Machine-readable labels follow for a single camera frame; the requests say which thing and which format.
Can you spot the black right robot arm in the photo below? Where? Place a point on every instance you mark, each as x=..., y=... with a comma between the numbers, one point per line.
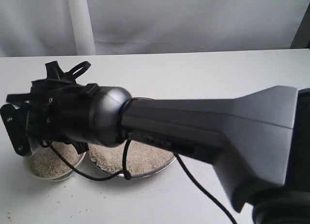
x=258, y=144

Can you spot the white curtain backdrop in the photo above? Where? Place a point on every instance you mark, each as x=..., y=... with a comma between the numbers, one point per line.
x=103, y=27

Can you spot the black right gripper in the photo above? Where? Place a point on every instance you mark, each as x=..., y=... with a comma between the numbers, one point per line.
x=63, y=115

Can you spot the round steel rice tray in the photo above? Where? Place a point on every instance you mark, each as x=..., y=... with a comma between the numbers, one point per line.
x=142, y=160

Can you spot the white ceramic rice bowl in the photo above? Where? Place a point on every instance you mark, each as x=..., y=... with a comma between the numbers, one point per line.
x=46, y=165

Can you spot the dark clutter beside table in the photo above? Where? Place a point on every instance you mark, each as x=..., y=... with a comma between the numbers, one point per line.
x=302, y=36

